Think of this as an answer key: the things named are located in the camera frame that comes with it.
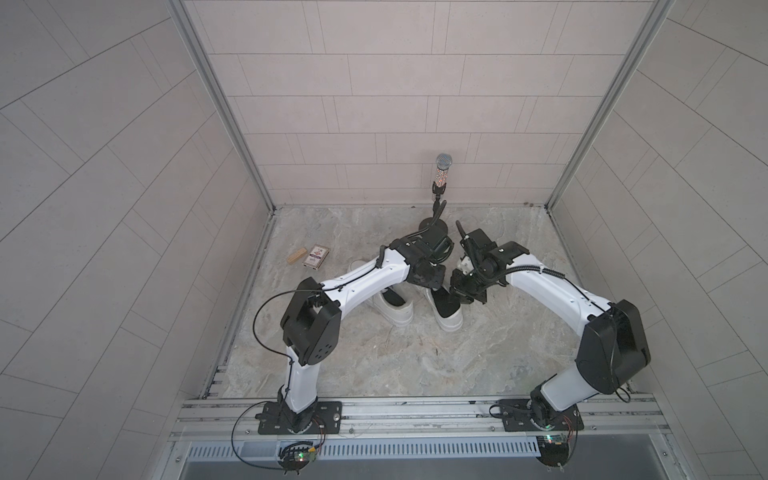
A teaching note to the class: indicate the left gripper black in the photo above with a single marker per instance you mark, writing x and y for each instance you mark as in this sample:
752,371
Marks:
436,281

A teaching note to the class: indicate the black insole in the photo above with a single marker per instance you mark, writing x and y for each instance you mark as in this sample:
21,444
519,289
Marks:
445,303
393,298

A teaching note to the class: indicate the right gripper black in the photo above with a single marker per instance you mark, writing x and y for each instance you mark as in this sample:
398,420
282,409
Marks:
457,288

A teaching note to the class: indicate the small printed card box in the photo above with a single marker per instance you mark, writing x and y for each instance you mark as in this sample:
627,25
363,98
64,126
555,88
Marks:
316,256

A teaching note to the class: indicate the controller board with cables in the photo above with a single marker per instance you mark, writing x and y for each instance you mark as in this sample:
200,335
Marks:
292,458
557,449

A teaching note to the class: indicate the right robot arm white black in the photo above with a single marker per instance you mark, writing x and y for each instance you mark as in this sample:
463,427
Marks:
613,346

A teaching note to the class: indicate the left controller board with cables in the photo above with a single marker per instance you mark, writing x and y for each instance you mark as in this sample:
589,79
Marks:
292,458

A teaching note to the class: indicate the black stand with microphone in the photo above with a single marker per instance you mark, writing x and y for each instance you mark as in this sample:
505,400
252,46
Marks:
443,164

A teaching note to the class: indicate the white sneaker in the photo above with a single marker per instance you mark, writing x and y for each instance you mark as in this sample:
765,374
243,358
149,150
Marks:
452,324
379,293

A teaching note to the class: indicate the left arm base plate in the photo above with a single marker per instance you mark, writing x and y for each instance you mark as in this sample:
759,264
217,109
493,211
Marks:
276,418

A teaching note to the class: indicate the right controller board with cables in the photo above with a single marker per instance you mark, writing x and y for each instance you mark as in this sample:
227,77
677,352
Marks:
557,449

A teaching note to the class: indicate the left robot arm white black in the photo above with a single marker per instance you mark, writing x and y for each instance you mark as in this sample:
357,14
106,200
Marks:
311,323

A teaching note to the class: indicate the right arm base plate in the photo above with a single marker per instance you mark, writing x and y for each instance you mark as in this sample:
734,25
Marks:
516,416

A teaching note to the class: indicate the small wooden block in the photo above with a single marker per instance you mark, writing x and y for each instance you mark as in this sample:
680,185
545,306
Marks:
296,256

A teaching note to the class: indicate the aluminium mounting rail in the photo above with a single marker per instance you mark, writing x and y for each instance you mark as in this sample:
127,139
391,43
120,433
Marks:
403,417

